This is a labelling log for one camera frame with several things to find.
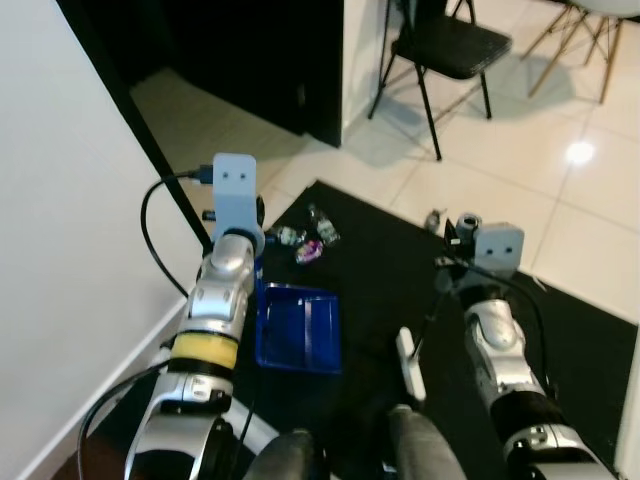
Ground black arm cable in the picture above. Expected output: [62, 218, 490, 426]
[140, 168, 217, 298]
[435, 258, 551, 401]

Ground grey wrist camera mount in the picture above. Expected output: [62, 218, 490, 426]
[213, 153, 263, 241]
[473, 222, 525, 279]

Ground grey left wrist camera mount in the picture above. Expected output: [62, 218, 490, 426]
[213, 153, 263, 241]

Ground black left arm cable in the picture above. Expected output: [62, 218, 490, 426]
[140, 168, 217, 298]

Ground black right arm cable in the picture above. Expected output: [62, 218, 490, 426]
[435, 258, 551, 401]

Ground grey robot leg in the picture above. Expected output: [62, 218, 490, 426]
[386, 404, 473, 480]
[243, 430, 323, 480]

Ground black folding chair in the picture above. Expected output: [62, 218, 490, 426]
[367, 0, 514, 162]

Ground grey left robot leg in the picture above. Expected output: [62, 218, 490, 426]
[243, 430, 323, 480]

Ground grey right robot leg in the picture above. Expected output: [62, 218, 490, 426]
[386, 404, 473, 480]

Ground small crumpled metal scrap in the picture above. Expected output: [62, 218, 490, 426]
[424, 207, 449, 234]

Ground black floor mat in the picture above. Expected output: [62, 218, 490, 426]
[100, 180, 639, 480]

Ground white chair with wooden legs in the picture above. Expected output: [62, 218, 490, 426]
[520, 0, 640, 106]

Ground purple snack wrapper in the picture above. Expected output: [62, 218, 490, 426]
[294, 239, 327, 265]

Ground black partition panel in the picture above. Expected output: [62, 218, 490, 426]
[60, 0, 346, 149]

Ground blue plastic dustpan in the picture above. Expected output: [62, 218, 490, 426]
[253, 225, 344, 376]

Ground white partition board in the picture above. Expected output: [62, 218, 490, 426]
[0, 0, 216, 480]

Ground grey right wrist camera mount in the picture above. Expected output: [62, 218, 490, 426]
[473, 222, 525, 279]

